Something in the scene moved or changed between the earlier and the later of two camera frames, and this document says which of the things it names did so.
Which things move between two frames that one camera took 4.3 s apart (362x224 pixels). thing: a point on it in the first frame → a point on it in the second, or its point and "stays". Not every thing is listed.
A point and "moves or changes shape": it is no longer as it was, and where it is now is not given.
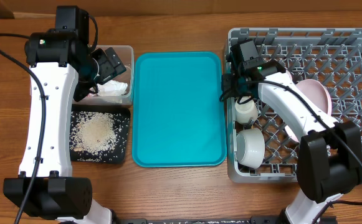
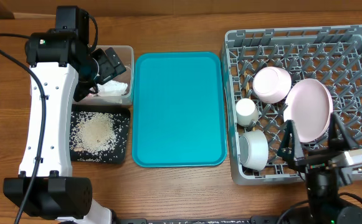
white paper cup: [245, 109] stays
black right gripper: [225, 92] → [318, 158]
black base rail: [255, 219] stays
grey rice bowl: [250, 147] moves or changes shape
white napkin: [112, 88] stays
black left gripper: [108, 72] stays
